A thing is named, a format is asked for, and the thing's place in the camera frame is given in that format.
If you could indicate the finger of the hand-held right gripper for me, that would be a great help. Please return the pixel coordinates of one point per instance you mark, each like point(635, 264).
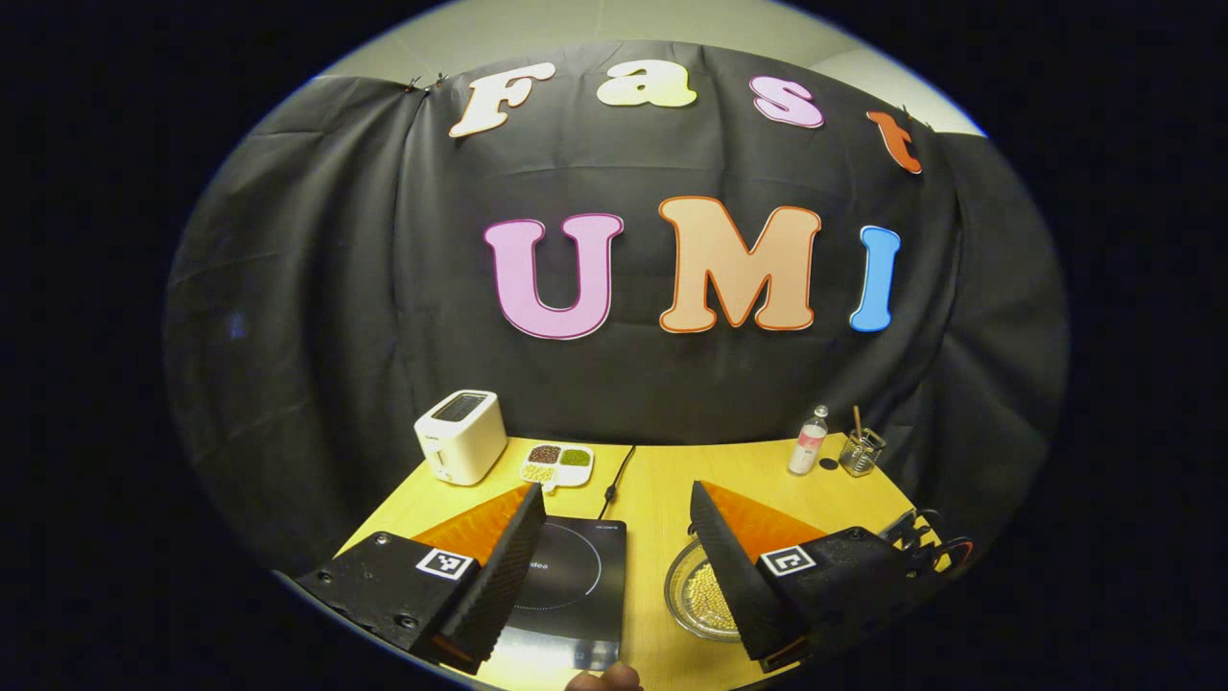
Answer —
point(926, 547)

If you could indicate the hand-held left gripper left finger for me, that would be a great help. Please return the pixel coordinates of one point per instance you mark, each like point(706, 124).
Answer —
point(508, 576)

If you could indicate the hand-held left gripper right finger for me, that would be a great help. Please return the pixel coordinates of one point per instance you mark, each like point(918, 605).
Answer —
point(734, 585)

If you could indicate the black induction cooktop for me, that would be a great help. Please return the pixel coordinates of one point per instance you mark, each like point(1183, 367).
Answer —
point(576, 576)

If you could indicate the pile of yellow soybeans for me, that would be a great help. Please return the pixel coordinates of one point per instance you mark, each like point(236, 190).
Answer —
point(710, 600)

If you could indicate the small glass cup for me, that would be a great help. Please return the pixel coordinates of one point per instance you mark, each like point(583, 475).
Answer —
point(861, 456)

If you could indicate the white divided dish of beans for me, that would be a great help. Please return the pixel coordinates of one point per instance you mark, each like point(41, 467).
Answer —
point(558, 465)

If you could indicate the wooden stick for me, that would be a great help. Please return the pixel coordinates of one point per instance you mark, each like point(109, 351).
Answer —
point(858, 420)

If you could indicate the white toaster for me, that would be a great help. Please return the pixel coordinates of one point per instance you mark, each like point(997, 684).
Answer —
point(465, 437)

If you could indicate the clear bottle with pink label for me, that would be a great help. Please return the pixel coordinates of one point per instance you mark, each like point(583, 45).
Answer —
point(806, 449)

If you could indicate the black backdrop cloth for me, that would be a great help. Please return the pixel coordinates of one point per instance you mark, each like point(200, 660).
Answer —
point(336, 288)

